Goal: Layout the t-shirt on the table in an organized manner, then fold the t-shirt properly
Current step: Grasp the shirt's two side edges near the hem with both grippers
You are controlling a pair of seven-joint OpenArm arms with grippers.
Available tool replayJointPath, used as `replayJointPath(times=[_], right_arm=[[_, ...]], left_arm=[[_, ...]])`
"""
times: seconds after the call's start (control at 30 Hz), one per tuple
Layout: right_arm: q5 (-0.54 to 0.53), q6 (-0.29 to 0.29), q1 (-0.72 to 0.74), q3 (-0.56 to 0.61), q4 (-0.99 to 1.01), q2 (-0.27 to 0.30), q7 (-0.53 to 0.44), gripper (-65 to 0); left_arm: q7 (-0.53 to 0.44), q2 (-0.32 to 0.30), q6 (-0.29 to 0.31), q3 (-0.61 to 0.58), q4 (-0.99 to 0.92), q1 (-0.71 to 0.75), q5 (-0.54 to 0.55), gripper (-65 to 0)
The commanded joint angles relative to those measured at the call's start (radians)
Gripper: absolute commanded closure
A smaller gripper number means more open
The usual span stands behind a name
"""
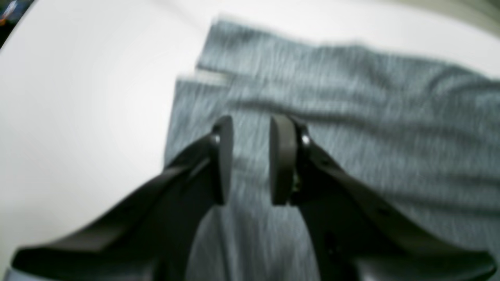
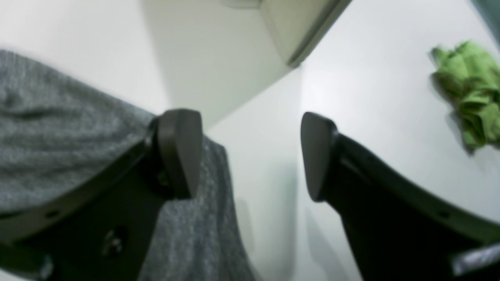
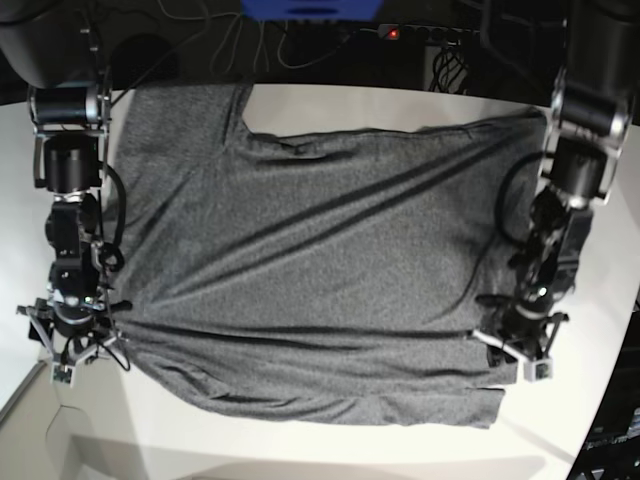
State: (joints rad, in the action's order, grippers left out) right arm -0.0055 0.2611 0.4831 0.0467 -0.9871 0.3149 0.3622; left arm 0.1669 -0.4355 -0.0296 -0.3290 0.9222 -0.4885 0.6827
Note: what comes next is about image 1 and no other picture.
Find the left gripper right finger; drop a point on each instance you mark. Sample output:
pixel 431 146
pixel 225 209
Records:
pixel 356 234

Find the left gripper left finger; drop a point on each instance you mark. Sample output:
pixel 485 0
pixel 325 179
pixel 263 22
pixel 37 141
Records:
pixel 150 231

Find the grey t-shirt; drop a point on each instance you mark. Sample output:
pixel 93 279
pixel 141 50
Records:
pixel 424 134

